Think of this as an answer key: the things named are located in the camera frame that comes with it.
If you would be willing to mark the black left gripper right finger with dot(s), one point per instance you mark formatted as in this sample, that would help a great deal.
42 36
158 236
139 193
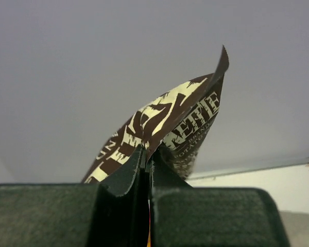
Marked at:
181 215

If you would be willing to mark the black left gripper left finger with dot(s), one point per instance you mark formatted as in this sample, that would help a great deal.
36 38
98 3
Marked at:
110 213

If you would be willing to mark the dark brown snack bag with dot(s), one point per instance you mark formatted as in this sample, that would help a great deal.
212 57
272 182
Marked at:
171 128

